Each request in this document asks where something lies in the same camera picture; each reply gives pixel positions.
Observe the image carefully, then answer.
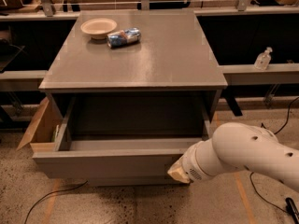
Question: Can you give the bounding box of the black floor cable left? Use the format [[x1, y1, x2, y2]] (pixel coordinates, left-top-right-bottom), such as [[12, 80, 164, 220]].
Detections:
[[23, 180, 89, 224]]

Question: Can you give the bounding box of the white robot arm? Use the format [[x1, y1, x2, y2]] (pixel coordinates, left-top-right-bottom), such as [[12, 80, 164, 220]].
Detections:
[[168, 122, 299, 191]]

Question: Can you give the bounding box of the grey drawer cabinet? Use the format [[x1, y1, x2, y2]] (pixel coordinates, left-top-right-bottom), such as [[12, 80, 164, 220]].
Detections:
[[40, 9, 227, 139]]

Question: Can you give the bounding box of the black floor cable right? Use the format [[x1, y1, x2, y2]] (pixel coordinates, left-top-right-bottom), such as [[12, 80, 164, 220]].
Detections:
[[249, 96, 299, 215]]

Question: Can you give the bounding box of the black object floor corner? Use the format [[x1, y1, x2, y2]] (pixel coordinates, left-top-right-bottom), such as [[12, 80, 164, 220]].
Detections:
[[286, 197, 299, 224]]

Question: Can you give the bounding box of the open cardboard box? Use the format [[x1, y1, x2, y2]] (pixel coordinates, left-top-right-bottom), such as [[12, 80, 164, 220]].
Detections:
[[17, 98, 62, 153]]

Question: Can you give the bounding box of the crushed blue drink can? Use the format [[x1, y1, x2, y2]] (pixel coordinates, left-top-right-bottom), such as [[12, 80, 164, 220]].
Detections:
[[107, 27, 141, 49]]

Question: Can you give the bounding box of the beige paper bowl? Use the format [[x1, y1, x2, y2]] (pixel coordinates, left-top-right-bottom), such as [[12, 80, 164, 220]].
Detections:
[[80, 18, 117, 40]]

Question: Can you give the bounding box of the clear sanitizer pump bottle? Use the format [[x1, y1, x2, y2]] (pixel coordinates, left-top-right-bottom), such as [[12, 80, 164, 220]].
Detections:
[[254, 47, 273, 70]]

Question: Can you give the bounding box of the black floor cable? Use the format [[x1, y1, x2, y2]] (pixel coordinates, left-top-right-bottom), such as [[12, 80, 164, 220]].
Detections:
[[249, 96, 299, 215], [23, 180, 89, 224]]

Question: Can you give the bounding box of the grey top drawer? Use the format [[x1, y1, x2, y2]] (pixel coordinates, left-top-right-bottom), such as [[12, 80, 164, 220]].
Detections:
[[34, 94, 210, 186]]

